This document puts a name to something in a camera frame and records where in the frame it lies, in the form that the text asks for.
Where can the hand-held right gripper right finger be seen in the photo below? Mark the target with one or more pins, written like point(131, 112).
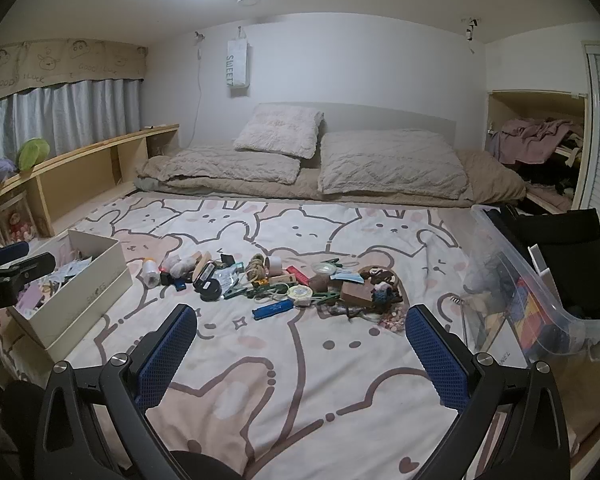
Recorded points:
point(435, 355)

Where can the black fabric chair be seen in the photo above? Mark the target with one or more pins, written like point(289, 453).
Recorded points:
point(580, 240)

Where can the colourful box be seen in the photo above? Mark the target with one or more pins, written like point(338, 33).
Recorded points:
point(530, 310)

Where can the small white bottle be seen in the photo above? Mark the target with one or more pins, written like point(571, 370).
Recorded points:
point(150, 275)

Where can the clear tape roll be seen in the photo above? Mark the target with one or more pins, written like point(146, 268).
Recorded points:
point(323, 268)

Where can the white cardboard box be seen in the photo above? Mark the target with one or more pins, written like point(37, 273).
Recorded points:
point(80, 305)

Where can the pile of small packets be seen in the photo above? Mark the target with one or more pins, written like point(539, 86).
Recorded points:
point(60, 280)

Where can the white masking tape roll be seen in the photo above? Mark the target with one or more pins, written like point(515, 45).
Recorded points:
point(275, 263)

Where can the person's left forearm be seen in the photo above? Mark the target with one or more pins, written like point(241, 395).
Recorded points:
point(20, 402)

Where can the striped hanging ribbon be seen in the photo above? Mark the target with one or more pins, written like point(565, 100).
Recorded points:
point(471, 27)

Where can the grey curtain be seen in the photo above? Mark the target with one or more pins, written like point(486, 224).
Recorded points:
point(80, 110)

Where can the green clip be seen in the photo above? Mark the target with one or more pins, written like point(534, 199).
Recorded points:
point(341, 261)

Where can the small black item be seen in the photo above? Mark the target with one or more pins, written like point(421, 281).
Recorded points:
point(165, 278)

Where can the round wooden frame mirror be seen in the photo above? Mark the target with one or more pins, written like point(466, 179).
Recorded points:
point(377, 275)

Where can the flat white tape roll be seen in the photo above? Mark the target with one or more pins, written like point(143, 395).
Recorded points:
point(300, 294)

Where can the light wooden block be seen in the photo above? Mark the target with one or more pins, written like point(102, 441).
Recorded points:
point(281, 279)

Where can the white plastic frame piece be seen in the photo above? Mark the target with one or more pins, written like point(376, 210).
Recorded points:
point(540, 262)

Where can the dark green item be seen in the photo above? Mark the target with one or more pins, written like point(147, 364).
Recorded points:
point(227, 260)

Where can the blue flat bar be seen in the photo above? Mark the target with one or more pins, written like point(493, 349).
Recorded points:
point(272, 309)

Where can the beaded item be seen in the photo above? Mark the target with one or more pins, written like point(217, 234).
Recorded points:
point(391, 321)

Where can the long wooden block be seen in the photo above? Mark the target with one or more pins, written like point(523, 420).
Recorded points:
point(201, 265)

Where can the small black hair comb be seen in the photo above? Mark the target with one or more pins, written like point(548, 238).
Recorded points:
point(455, 301)

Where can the pink cloth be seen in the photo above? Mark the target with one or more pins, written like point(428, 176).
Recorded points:
point(535, 135)

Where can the white hanging paper bag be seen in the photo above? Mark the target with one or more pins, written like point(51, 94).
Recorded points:
point(237, 67)

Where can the blue face mask packet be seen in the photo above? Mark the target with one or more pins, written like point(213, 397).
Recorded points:
point(346, 275)

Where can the green clothespin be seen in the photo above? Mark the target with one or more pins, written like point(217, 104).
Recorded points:
point(235, 292)

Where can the beige fluffy socks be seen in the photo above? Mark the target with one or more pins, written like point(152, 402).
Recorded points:
point(180, 265)

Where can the wooden shelf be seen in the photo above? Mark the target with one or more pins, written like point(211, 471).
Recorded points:
point(80, 170)

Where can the beige duvet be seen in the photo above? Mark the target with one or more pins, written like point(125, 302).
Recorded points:
point(490, 180)

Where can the twine roll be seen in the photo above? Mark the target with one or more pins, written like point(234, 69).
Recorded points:
point(258, 267)

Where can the black rectangular device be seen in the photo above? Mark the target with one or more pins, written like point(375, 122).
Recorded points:
point(205, 275)

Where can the square wooden board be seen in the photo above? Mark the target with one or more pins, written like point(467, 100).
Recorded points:
point(356, 292)

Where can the multicolour crochet doll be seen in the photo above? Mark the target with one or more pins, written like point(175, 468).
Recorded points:
point(386, 294)

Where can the large textured beige pillow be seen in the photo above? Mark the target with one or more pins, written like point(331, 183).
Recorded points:
point(390, 162)

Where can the flat beige pillow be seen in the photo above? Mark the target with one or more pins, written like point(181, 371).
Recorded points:
point(220, 167)

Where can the green plush toy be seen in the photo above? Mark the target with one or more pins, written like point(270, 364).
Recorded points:
point(34, 154)

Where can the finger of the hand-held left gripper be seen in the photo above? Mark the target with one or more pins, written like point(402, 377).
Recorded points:
point(10, 251)
point(35, 264)

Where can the red flat item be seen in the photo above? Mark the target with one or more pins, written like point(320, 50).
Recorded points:
point(298, 274)

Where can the pile of dark clothes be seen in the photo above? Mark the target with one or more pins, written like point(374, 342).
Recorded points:
point(550, 175)

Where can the clear plastic storage bin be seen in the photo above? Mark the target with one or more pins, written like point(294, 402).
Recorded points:
point(545, 305)

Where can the brown tape roll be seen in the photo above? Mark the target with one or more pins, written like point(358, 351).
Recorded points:
point(320, 283)

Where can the black round tape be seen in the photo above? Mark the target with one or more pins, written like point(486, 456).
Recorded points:
point(211, 291)

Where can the green pegs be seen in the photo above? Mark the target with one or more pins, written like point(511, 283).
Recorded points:
point(326, 299)

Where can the fluffy small pillow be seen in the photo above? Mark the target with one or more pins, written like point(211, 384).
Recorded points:
point(280, 130)

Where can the printed curtain valance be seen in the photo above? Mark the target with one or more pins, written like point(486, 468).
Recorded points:
point(55, 65)

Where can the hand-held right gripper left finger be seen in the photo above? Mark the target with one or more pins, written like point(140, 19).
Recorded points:
point(165, 355)

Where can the white green packet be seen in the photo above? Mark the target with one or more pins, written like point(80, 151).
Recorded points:
point(228, 275)

